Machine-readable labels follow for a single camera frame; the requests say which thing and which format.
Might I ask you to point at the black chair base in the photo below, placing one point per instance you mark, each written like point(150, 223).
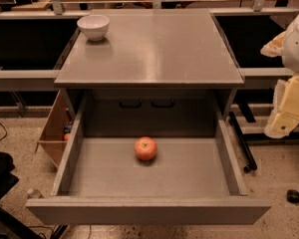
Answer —
point(7, 182)

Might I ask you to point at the grey cabinet counter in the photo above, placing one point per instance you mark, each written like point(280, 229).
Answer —
point(154, 56)

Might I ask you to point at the wooden box on floor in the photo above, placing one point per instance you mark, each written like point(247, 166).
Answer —
point(52, 136)

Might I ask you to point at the grey open top drawer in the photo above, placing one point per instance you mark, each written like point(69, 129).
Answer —
point(193, 179)

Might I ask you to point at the black bar on floor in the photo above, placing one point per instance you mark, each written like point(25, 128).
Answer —
point(251, 163)

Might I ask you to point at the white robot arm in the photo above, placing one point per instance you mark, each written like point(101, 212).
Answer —
point(290, 55)

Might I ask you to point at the red apple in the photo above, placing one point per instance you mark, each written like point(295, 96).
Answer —
point(145, 148)

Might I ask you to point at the small orange fruit in box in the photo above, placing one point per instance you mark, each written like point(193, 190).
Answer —
point(66, 136)

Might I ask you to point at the black caster wheel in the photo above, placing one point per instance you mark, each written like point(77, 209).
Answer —
point(292, 196)

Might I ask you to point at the white ceramic bowl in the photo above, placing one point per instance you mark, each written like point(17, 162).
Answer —
point(94, 27)

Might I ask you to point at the clear plastic bottle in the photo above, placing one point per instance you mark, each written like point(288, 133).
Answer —
point(34, 194)

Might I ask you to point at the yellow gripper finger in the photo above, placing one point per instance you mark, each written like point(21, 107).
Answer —
point(284, 117)
point(274, 48)

